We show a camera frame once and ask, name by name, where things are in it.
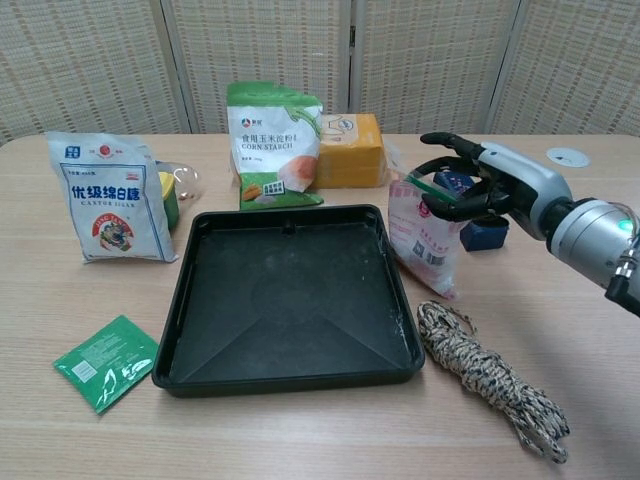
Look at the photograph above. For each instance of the green sachet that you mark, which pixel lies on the green sachet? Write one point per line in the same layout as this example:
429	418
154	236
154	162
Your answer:
105	362

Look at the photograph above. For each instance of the clear bottle with blue label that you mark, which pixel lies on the clear bottle with blue label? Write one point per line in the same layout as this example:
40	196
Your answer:
187	182

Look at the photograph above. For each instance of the dark blue rectangular box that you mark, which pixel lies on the dark blue rectangular box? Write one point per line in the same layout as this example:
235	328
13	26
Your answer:
482	236

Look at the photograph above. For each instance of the black square plastic tray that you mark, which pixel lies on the black square plastic tray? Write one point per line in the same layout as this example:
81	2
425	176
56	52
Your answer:
285	300

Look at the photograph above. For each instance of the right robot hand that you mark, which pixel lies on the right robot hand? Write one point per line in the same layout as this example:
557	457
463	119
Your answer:
520	180

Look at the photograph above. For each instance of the pink snack packet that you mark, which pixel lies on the pink snack packet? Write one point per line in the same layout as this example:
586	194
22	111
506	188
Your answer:
420	240

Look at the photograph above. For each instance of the green white corn starch bag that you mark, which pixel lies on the green white corn starch bag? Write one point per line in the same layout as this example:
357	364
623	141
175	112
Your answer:
270	145

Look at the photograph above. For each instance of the orange tissue pack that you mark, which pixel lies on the orange tissue pack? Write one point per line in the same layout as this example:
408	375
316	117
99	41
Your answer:
350	155

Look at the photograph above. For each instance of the woven folding screen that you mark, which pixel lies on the woven folding screen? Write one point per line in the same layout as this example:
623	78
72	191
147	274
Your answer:
100	65

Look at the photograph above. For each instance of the white sugar bag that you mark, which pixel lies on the white sugar bag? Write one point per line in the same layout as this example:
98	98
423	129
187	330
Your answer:
110	200

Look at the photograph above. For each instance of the white table grommet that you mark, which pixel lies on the white table grommet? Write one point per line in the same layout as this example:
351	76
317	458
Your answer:
567	157

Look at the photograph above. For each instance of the yellow green container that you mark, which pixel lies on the yellow green container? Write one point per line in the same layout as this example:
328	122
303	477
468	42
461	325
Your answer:
169	200

